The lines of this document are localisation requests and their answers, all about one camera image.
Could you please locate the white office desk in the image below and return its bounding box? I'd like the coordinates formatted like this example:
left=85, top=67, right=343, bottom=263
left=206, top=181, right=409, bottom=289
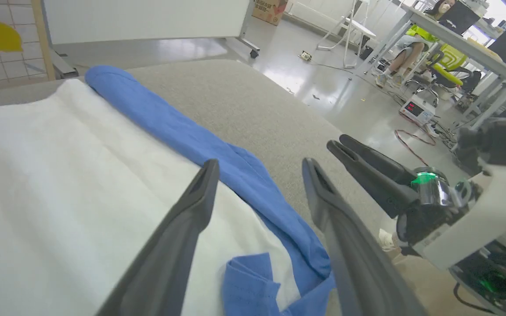
left=353, top=0, right=506, bottom=129

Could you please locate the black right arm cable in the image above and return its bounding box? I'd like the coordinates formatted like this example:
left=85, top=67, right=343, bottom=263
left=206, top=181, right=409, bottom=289
left=452, top=282, right=496, bottom=315

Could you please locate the white power supply unit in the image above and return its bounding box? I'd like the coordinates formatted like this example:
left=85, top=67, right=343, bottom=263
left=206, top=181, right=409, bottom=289
left=400, top=94, right=436, bottom=126

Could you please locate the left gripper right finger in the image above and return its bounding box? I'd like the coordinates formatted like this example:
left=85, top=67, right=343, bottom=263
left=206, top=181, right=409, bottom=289
left=301, top=157, right=427, bottom=316

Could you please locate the seated person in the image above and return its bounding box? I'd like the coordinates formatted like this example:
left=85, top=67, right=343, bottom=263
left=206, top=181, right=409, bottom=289
left=375, top=0, right=456, bottom=88

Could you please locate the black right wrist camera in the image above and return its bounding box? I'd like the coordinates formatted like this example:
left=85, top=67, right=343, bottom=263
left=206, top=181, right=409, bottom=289
left=453, top=118, right=506, bottom=177

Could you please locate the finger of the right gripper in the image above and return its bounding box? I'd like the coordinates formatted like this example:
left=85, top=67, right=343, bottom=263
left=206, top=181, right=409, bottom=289
left=339, top=134, right=417, bottom=186
left=326, top=140, right=419, bottom=219

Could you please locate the red floor cable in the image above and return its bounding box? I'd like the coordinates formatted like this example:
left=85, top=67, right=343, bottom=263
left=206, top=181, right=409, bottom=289
left=394, top=128, right=438, bottom=167

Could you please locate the brown cardboard box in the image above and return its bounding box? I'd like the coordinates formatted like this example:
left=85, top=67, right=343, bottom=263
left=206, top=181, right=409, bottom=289
left=252, top=0, right=289, bottom=26

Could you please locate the black laptop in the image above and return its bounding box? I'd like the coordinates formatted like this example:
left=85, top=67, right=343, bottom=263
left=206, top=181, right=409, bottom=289
left=437, top=0, right=482, bottom=36

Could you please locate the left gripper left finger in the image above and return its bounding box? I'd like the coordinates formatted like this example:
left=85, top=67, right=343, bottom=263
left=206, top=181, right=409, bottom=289
left=96, top=159, right=221, bottom=316

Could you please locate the white folding chair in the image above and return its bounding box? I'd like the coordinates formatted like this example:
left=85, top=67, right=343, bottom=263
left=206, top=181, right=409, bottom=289
left=316, top=0, right=377, bottom=69

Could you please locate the white rolling partition board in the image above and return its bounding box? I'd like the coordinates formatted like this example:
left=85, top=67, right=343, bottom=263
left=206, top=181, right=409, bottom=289
left=42, top=0, right=261, bottom=80

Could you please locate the white and blue shirt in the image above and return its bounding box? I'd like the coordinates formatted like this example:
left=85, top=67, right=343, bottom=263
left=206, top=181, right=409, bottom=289
left=0, top=65, right=337, bottom=316

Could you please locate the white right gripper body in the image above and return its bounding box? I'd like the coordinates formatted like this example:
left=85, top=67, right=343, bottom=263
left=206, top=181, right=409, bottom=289
left=395, top=162, right=506, bottom=270

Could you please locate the green office chair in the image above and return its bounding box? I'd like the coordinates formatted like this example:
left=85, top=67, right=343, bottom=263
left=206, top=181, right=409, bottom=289
left=406, top=24, right=483, bottom=106

